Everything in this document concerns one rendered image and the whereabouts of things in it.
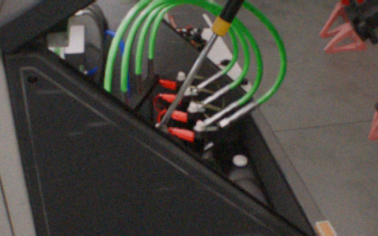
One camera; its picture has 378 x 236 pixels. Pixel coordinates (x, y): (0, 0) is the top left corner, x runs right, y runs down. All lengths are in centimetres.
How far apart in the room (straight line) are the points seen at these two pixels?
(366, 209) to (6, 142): 226
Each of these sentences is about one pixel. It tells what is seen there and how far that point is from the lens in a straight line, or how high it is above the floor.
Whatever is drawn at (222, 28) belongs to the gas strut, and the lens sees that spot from 57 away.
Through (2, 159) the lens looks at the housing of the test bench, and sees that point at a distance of 62.
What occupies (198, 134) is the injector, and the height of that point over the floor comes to 109.
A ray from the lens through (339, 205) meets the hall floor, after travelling 262.
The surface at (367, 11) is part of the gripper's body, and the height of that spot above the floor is 140.
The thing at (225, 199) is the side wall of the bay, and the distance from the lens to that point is 69.
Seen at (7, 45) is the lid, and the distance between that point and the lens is 51.
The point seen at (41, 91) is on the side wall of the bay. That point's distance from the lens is 56.
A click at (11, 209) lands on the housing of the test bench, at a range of 67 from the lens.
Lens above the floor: 167
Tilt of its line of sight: 32 degrees down
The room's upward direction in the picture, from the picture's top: 3 degrees clockwise
